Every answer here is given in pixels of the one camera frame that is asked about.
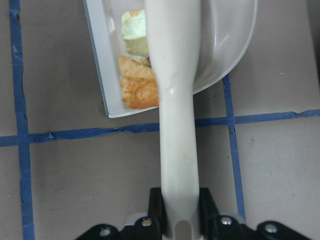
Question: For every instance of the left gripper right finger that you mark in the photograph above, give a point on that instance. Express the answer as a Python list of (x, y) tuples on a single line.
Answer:
[(208, 213)]

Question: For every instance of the beige hand brush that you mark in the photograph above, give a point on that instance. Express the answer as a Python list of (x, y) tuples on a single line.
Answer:
[(173, 30)]

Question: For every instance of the bread piece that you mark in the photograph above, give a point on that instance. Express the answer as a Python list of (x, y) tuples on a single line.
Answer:
[(134, 34), (138, 84)]

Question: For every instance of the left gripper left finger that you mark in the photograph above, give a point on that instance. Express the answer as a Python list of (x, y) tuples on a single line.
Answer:
[(157, 213)]

